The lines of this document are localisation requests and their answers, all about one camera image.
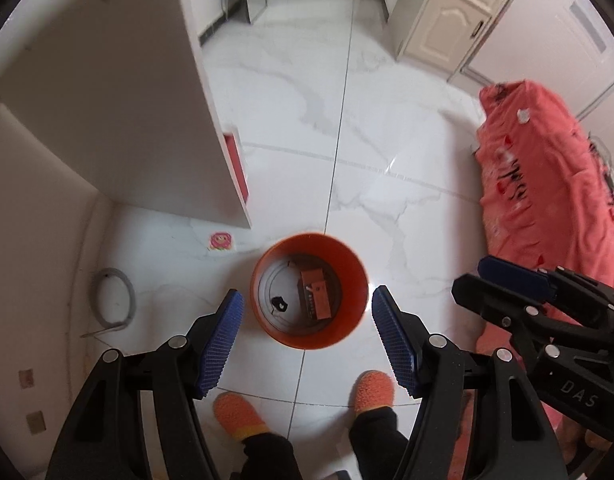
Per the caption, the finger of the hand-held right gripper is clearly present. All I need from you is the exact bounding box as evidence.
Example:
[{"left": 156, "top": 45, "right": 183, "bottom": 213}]
[
  {"left": 478, "top": 255, "right": 614, "bottom": 331},
  {"left": 452, "top": 274, "right": 608, "bottom": 361}
]

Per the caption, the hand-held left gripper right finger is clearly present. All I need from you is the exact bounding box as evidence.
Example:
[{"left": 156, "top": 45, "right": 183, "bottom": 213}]
[{"left": 371, "top": 285, "right": 570, "bottom": 480}]

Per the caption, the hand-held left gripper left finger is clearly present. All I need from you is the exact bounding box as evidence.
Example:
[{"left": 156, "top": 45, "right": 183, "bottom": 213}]
[{"left": 46, "top": 288, "right": 246, "bottom": 480}]

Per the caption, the orange round bin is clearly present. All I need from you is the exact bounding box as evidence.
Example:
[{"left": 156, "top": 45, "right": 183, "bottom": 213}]
[{"left": 250, "top": 233, "right": 370, "bottom": 350}]

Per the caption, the orange fuzzy slipper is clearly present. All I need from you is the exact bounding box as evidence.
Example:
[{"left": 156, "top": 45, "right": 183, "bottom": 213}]
[
  {"left": 353, "top": 370, "right": 395, "bottom": 416},
  {"left": 213, "top": 392, "right": 270, "bottom": 442}
]

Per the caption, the orange cardboard box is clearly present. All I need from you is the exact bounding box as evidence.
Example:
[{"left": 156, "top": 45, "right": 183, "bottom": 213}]
[{"left": 300, "top": 268, "right": 336, "bottom": 322}]

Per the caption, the pink printed blanket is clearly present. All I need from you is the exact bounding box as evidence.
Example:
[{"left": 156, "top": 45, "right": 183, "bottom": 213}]
[{"left": 474, "top": 79, "right": 614, "bottom": 466}]

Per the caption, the person's right leg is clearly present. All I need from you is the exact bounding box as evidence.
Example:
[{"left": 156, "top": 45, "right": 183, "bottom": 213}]
[{"left": 348, "top": 407, "right": 410, "bottom": 480}]

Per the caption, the person's leg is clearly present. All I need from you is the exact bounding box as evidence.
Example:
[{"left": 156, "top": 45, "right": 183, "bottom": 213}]
[
  {"left": 348, "top": 407, "right": 410, "bottom": 480},
  {"left": 239, "top": 432, "right": 302, "bottom": 480}
]

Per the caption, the person's left leg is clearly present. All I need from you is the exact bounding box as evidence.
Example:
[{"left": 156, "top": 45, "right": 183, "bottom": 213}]
[{"left": 239, "top": 432, "right": 302, "bottom": 480}]

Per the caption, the white wardrobe door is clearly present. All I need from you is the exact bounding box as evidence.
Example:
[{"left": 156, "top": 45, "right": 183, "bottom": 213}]
[{"left": 447, "top": 0, "right": 614, "bottom": 121}]

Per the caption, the white cabinet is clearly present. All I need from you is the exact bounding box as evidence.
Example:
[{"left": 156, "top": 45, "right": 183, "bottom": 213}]
[{"left": 0, "top": 0, "right": 252, "bottom": 231}]

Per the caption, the cream cabinet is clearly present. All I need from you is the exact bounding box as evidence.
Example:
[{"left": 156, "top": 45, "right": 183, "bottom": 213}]
[{"left": 389, "top": 0, "right": 512, "bottom": 73}]

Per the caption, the grey hose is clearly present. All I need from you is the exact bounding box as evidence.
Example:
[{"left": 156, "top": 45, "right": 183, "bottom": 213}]
[{"left": 89, "top": 268, "right": 136, "bottom": 333}]

